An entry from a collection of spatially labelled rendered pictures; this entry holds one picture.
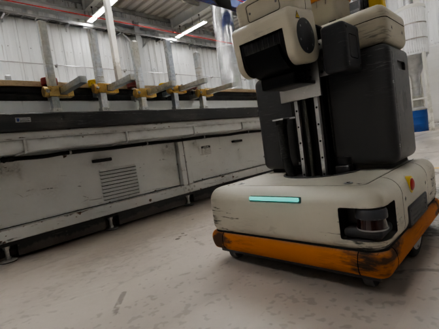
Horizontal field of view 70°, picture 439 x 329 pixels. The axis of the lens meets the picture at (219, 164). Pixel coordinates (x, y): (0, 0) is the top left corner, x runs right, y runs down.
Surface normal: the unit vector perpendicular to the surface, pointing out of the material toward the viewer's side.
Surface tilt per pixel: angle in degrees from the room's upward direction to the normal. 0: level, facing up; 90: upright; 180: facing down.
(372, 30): 90
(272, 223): 90
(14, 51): 90
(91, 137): 90
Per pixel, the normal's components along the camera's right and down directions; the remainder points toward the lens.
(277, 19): -0.67, 0.29
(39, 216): 0.71, -0.04
